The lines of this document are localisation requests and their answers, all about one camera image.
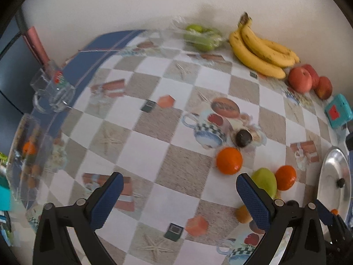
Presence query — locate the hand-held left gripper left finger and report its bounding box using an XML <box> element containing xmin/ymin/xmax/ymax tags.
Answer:
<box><xmin>32</xmin><ymin>172</ymin><xmax>124</xmax><ymax>265</ymax></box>

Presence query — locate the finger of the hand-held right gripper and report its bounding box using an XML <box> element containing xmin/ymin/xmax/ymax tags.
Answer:
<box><xmin>325</xmin><ymin>214</ymin><xmax>353</xmax><ymax>252</ymax></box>
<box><xmin>315</xmin><ymin>199</ymin><xmax>335</xmax><ymax>227</ymax></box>

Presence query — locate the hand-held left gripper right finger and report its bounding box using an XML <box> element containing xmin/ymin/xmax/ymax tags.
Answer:
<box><xmin>236</xmin><ymin>173</ymin><xmax>327</xmax><ymax>265</ymax></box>

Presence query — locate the brown kiwi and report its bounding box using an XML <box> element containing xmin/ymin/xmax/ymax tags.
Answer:
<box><xmin>235</xmin><ymin>205</ymin><xmax>253</xmax><ymax>224</ymax></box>

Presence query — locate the large orange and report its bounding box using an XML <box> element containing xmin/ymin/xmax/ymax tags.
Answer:
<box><xmin>216</xmin><ymin>147</ymin><xmax>243</xmax><ymax>175</ymax></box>

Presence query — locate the teal packaging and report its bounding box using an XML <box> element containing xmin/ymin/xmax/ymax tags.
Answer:
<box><xmin>0</xmin><ymin>185</ymin><xmax>13</xmax><ymax>212</ymax></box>

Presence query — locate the teal plastic box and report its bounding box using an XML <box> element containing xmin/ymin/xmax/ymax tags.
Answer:
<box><xmin>324</xmin><ymin>94</ymin><xmax>353</xmax><ymax>129</ymax></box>

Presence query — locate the clear glass mug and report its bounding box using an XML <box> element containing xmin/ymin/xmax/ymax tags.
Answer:
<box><xmin>30</xmin><ymin>60</ymin><xmax>75</xmax><ymax>114</ymax></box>

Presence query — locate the red apple right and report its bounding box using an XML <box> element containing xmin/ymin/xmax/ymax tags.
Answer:
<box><xmin>314</xmin><ymin>76</ymin><xmax>333</xmax><ymax>100</ymax></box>

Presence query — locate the red apple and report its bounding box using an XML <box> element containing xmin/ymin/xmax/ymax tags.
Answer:
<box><xmin>302</xmin><ymin>64</ymin><xmax>320</xmax><ymax>90</ymax></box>
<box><xmin>314</xmin><ymin>76</ymin><xmax>333</xmax><ymax>100</ymax></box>

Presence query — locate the pale red peach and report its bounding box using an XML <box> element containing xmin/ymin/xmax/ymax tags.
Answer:
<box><xmin>288</xmin><ymin>67</ymin><xmax>313</xmax><ymax>94</ymax></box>

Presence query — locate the red apple behind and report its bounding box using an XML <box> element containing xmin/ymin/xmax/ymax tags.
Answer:
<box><xmin>302</xmin><ymin>64</ymin><xmax>320</xmax><ymax>90</ymax></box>

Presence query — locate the yellow banana bunch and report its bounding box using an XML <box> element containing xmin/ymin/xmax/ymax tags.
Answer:
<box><xmin>229</xmin><ymin>11</ymin><xmax>300</xmax><ymax>79</ymax></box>

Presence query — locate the pink bar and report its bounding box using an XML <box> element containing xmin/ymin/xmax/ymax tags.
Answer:
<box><xmin>23</xmin><ymin>26</ymin><xmax>51</xmax><ymax>67</ymax></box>

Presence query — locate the bag of green fruit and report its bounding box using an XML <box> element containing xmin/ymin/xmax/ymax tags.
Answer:
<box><xmin>171</xmin><ymin>17</ymin><xmax>225</xmax><ymax>52</ymax></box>

